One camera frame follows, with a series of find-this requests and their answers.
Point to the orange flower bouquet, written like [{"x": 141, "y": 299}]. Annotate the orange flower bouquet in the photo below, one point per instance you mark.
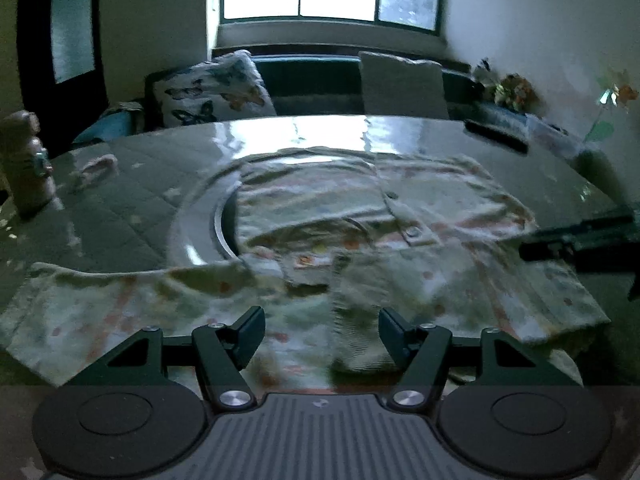
[{"x": 515, "y": 91}]

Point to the black remote control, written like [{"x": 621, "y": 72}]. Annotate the black remote control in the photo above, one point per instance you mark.
[{"x": 495, "y": 135}]

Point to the dark sofa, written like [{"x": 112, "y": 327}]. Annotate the dark sofa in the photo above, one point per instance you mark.
[{"x": 310, "y": 80}]

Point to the glass turntable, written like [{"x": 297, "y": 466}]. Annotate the glass turntable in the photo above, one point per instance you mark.
[{"x": 197, "y": 220}]

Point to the pink bottle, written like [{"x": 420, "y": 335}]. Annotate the pink bottle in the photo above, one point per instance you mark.
[{"x": 27, "y": 160}]

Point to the dark door with glass pane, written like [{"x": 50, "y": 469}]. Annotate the dark door with glass pane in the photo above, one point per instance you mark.
[{"x": 60, "y": 35}]

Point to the floral button-up shirt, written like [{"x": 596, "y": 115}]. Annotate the floral button-up shirt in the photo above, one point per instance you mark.
[{"x": 450, "y": 200}]

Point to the butterfly print pillow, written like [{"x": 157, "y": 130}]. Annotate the butterfly print pillow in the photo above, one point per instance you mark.
[{"x": 215, "y": 92}]

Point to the blue cushion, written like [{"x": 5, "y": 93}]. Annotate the blue cushion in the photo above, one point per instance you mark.
[{"x": 107, "y": 127}]

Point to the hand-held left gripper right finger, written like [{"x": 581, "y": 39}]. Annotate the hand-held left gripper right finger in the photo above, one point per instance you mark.
[{"x": 390, "y": 330}]

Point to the plain white pillow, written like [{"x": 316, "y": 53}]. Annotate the plain white pillow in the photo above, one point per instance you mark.
[{"x": 402, "y": 85}]

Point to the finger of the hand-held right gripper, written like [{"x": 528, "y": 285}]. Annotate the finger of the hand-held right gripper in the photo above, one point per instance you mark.
[{"x": 547, "y": 247}]

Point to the small pink cloth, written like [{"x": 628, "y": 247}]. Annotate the small pink cloth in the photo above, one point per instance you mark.
[{"x": 95, "y": 166}]

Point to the artificial flower with green leaf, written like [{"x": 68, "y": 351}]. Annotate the artificial flower with green leaf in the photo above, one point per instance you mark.
[{"x": 607, "y": 105}]

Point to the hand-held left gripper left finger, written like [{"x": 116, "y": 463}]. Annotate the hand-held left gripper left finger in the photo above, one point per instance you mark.
[{"x": 252, "y": 329}]

